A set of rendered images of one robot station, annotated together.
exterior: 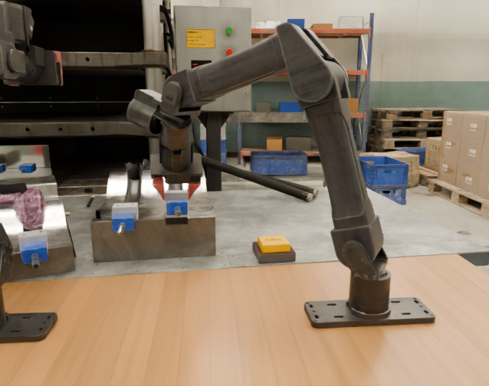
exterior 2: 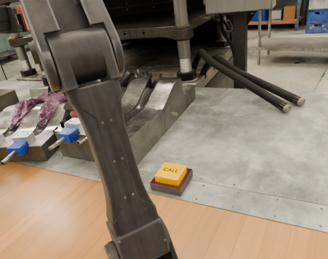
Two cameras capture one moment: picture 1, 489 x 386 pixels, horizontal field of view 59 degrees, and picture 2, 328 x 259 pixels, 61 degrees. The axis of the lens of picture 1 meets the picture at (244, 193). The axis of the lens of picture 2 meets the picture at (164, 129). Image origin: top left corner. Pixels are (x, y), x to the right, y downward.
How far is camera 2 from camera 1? 0.63 m
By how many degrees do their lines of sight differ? 39
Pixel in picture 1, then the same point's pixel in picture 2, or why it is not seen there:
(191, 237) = not seen: hidden behind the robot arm
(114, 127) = (157, 31)
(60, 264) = (37, 156)
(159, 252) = not seen: hidden behind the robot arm
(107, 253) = (68, 151)
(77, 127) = (134, 32)
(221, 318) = (58, 246)
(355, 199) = (110, 204)
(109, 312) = (17, 209)
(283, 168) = not seen: outside the picture
